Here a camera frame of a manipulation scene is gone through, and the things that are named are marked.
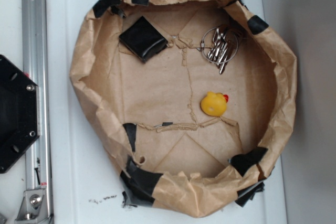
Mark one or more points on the yellow rubber duck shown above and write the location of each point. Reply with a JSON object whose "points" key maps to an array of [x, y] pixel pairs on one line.
{"points": [[214, 104]]}

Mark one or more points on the brown paper bag bin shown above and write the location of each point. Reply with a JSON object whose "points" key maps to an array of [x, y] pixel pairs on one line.
{"points": [[168, 153]]}

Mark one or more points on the black square box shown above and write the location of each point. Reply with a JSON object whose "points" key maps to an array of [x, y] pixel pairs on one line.
{"points": [[143, 39]]}

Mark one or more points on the silver key bunch on ring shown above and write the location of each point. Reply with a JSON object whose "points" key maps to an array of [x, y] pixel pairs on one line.
{"points": [[226, 40]]}

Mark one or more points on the aluminium extrusion rail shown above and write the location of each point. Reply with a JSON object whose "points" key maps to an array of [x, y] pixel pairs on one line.
{"points": [[35, 64]]}

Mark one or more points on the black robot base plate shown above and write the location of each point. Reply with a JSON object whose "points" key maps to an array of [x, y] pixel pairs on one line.
{"points": [[19, 114]]}

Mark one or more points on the silver corner bracket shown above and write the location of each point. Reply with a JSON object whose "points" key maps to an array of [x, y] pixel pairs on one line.
{"points": [[33, 208]]}

